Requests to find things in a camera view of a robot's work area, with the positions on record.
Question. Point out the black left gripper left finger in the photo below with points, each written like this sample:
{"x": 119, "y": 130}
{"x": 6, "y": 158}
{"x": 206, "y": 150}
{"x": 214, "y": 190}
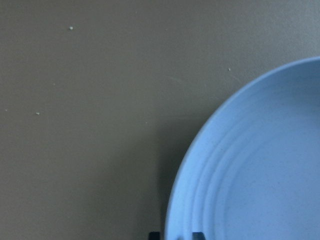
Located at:
{"x": 154, "y": 235}

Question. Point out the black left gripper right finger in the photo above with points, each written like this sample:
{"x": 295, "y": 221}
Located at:
{"x": 198, "y": 236}

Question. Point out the blue plate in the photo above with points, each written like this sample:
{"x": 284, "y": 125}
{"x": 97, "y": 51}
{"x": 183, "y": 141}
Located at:
{"x": 253, "y": 170}

